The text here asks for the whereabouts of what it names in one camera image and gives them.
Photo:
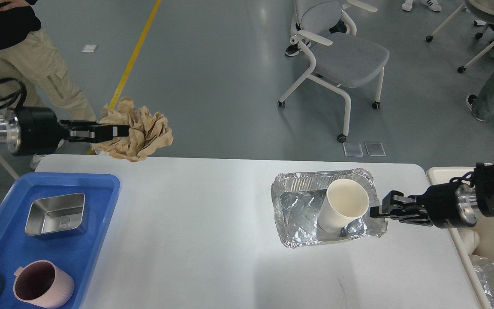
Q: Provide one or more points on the brown paper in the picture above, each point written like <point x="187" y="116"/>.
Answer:
<point x="147" y="132"/>

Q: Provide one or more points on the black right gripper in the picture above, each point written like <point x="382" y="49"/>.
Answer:
<point x="446" y="205"/>

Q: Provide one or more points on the pink ribbed mug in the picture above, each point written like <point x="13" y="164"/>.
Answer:
<point x="43" y="284"/>

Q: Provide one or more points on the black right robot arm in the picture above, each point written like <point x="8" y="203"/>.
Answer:
<point x="481" y="178"/>

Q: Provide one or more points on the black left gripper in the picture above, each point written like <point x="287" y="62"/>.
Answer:
<point x="36" y="131"/>

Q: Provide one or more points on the person in khaki trousers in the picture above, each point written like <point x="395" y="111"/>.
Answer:
<point x="28" y="54"/>

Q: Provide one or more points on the blue plastic tray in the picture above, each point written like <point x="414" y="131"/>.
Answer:
<point x="75" y="254"/>

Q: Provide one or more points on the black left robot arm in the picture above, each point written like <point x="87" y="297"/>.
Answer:
<point x="14" y="100"/>

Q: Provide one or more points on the stainless steel rectangular tray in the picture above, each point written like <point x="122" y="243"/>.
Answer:
<point x="57" y="216"/>

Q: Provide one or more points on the aluminium foil tray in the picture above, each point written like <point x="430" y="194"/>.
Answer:
<point x="297" y="200"/>

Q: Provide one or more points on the grey white office chair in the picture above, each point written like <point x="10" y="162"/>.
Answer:
<point x="337" y="57"/>

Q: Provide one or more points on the white paper cup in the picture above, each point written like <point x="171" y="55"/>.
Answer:
<point x="345" y="201"/>

